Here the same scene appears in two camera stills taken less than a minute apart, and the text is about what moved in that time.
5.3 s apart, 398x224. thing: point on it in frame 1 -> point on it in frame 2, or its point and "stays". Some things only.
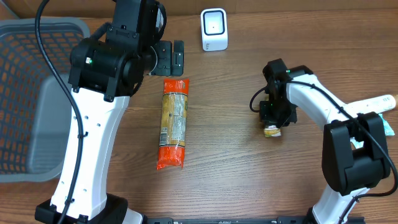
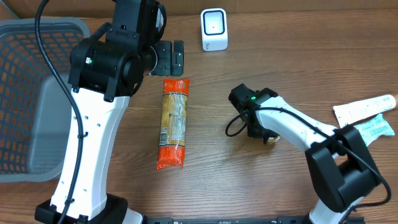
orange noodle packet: [171, 149] stays
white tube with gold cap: [379, 104] stays
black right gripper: [277, 118] -> [258, 130]
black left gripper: [166, 58] stays
